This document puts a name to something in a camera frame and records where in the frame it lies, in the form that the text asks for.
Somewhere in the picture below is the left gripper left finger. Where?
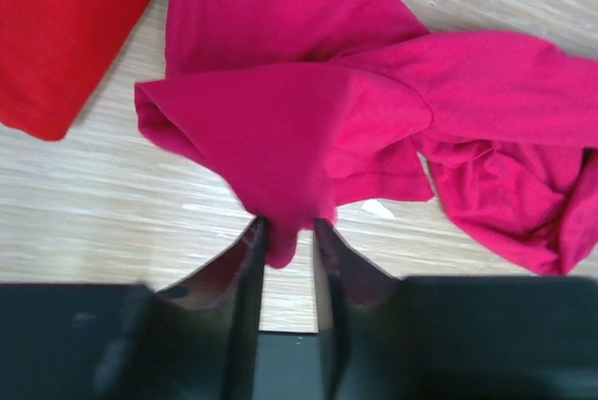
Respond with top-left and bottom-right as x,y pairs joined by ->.
158,218 -> 268,399

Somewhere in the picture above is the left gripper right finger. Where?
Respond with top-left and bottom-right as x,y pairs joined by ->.
313,219 -> 406,399

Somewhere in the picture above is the magenta t shirt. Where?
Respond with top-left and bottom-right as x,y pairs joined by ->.
135,0 -> 597,275

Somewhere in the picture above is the folded red t shirt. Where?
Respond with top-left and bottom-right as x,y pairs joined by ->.
1,0 -> 150,141

